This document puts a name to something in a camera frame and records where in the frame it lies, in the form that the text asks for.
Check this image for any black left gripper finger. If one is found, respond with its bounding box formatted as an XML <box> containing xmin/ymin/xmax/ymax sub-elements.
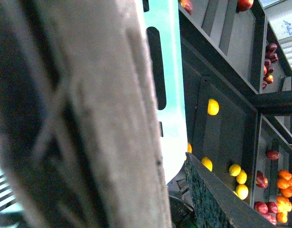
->
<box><xmin>185</xmin><ymin>152</ymin><xmax>276</xmax><ymax>228</ymax></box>

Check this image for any brown basket handle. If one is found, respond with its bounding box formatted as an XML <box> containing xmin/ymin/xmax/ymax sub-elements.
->
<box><xmin>0</xmin><ymin>0</ymin><xmax>171</xmax><ymax>228</ymax></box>

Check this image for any light teal plastic basket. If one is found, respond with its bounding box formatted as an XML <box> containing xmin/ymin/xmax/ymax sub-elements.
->
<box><xmin>0</xmin><ymin>0</ymin><xmax>187</xmax><ymax>218</ymax></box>

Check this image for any yellow lemon far back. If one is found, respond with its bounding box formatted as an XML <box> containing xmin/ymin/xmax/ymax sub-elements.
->
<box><xmin>207</xmin><ymin>98</ymin><xmax>219</xmax><ymax>115</ymax></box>

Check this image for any black fruit display tray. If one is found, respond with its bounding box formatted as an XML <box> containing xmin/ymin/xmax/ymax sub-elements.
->
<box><xmin>181</xmin><ymin>43</ymin><xmax>258</xmax><ymax>205</ymax></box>

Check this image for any black upper display tray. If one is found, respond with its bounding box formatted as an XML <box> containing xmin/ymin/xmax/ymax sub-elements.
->
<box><xmin>178</xmin><ymin>0</ymin><xmax>267</xmax><ymax>96</ymax></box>

